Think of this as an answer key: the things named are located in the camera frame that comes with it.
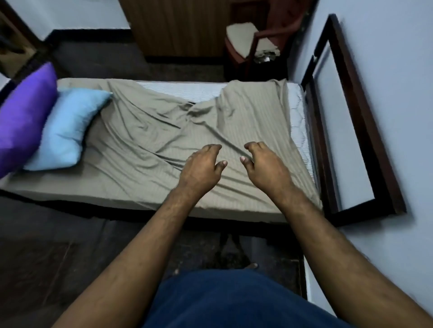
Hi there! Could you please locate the light blue pillow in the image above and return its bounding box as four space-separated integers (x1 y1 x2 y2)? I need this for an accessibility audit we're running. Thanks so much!
23 87 113 172

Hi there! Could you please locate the white striped mattress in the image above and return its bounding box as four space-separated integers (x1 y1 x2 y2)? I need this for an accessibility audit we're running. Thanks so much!
137 81 317 185

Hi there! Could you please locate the maroon plastic chair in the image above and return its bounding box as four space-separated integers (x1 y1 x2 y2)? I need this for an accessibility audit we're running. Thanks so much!
223 0 315 73

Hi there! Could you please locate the brown wooden wardrobe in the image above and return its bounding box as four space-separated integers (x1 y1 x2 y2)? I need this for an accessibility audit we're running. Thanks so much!
118 0 237 58

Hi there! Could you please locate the dark wooden bed frame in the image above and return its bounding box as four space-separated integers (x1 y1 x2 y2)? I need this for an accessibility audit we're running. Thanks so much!
300 14 407 228

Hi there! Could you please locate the purple dotted pillow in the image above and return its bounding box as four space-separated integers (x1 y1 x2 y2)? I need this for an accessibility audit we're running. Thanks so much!
0 62 58 179

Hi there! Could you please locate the person's left forearm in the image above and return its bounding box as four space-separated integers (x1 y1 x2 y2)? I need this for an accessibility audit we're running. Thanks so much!
52 189 200 328

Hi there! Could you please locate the person's right forearm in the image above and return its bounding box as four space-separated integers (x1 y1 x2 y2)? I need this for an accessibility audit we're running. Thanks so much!
276 192 433 328

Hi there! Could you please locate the person's right hand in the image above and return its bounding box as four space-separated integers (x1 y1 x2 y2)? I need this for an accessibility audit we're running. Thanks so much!
239 141 300 203

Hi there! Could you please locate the person's navy blue shirt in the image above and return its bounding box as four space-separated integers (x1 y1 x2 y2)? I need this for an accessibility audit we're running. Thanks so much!
143 269 352 328

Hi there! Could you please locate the beige striped bed sheet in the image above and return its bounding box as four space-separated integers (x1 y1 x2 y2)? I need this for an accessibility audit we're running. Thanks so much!
226 22 281 59

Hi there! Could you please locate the plain taupe bed sheet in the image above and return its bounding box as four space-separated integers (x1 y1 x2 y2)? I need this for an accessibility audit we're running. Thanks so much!
0 77 324 223

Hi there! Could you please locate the person's left hand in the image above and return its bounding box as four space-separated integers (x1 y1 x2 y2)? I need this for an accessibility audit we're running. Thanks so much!
177 143 228 202

